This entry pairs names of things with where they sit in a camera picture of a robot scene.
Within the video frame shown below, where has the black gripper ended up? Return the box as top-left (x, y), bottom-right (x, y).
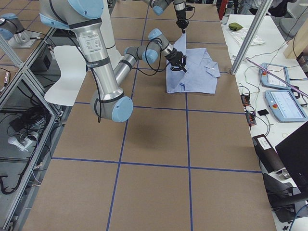
top-left (175, 9), bottom-right (189, 33)
top-left (166, 49), bottom-right (187, 72)

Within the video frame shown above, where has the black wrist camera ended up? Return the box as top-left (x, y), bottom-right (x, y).
top-left (169, 52), bottom-right (186, 71)
top-left (184, 5), bottom-right (195, 12)

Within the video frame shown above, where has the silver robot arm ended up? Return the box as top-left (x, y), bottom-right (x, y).
top-left (143, 0), bottom-right (194, 34)
top-left (39, 0), bottom-right (186, 122)

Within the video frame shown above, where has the near blue teach pendant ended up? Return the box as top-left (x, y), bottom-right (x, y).
top-left (264, 90), bottom-right (308, 122)

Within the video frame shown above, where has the orange circuit board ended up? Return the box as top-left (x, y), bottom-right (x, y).
top-left (241, 94), bottom-right (251, 106)
top-left (245, 111), bottom-right (257, 127)

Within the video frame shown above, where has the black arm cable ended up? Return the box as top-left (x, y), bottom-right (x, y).
top-left (48, 26), bottom-right (171, 124)

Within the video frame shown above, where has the clear water bottle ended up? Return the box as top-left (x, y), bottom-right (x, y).
top-left (221, 0), bottom-right (234, 25)

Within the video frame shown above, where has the white camera stand pedestal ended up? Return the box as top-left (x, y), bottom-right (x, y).
top-left (101, 0), bottom-right (123, 69)

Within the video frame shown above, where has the white plastic chair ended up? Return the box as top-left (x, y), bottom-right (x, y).
top-left (44, 45), bottom-right (87, 106)

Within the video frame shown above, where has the light blue striped shirt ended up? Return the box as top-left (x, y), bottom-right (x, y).
top-left (166, 34), bottom-right (220, 94)

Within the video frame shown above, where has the black computer monitor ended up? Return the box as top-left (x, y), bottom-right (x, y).
top-left (275, 123), bottom-right (308, 191)

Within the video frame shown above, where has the green cloth pouch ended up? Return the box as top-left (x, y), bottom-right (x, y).
top-left (228, 22), bottom-right (243, 32)

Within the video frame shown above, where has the black label printer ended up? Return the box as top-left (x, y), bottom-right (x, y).
top-left (252, 134), bottom-right (285, 173)

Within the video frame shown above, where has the clear plastic bag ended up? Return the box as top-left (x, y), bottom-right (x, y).
top-left (229, 26), bottom-right (266, 46)

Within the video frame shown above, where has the reacher grabber stick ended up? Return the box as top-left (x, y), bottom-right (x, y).
top-left (244, 58), bottom-right (308, 97)

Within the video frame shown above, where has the aluminium frame post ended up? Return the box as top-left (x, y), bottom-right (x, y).
top-left (230, 0), bottom-right (272, 75)

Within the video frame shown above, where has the blue teach pendant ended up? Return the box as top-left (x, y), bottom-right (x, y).
top-left (264, 90), bottom-right (308, 122)
top-left (258, 62), bottom-right (300, 90)

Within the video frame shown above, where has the far blue teach pendant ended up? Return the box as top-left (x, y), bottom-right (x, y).
top-left (258, 62), bottom-right (300, 90)

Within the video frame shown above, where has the white power strip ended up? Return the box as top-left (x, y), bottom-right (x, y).
top-left (8, 136), bottom-right (33, 152)

